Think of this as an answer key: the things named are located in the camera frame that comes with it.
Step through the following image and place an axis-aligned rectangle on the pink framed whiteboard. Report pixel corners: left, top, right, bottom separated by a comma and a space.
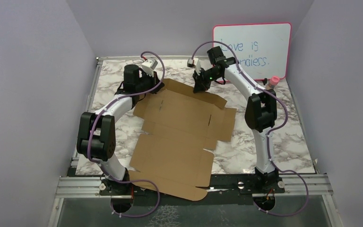
212, 22, 292, 79

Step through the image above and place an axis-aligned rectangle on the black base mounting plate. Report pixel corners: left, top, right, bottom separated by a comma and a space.
66, 167, 286, 208

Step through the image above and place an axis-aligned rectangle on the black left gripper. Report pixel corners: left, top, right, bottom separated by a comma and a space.
136, 69, 165, 94

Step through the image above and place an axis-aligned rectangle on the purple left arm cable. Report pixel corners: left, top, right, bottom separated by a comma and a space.
87, 51, 166, 219

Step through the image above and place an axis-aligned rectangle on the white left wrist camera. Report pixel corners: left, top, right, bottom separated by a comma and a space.
141, 58, 158, 77

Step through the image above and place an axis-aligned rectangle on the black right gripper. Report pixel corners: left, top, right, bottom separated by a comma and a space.
192, 67, 220, 93

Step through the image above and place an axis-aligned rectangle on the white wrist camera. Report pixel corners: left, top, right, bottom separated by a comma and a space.
141, 58, 158, 77
187, 58, 202, 75

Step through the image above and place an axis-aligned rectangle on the aluminium front frame rail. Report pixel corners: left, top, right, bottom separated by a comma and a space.
48, 174, 343, 227

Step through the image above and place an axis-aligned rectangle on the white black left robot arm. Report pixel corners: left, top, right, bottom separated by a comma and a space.
76, 61, 164, 194

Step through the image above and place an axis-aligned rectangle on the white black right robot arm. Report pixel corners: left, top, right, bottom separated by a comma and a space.
187, 46, 279, 192

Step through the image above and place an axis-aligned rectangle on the brown cardboard box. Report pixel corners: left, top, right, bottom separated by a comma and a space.
128, 78, 238, 202

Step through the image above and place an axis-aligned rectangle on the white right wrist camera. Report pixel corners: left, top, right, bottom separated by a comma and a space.
187, 58, 202, 75

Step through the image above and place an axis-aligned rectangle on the pink lidded marker jar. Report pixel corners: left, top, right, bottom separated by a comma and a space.
265, 76, 281, 96

